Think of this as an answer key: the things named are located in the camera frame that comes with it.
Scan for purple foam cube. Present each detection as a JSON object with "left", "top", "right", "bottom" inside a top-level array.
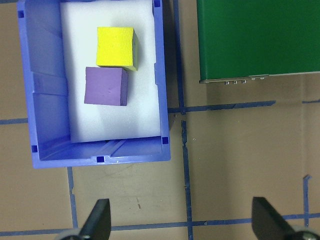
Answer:
[{"left": 83, "top": 66, "right": 130, "bottom": 107}]

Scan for white foam pad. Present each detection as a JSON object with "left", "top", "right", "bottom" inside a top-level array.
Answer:
[{"left": 59, "top": 0, "right": 162, "bottom": 144}]

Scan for blue plastic storage bin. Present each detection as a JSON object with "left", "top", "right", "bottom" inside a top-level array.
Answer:
[{"left": 16, "top": 0, "right": 172, "bottom": 170}]

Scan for green conveyor belt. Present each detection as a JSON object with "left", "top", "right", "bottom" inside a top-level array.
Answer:
[{"left": 196, "top": 0, "right": 320, "bottom": 86}]

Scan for yellow foam cube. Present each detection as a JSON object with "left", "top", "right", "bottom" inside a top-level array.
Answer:
[{"left": 96, "top": 26, "right": 140, "bottom": 72}]

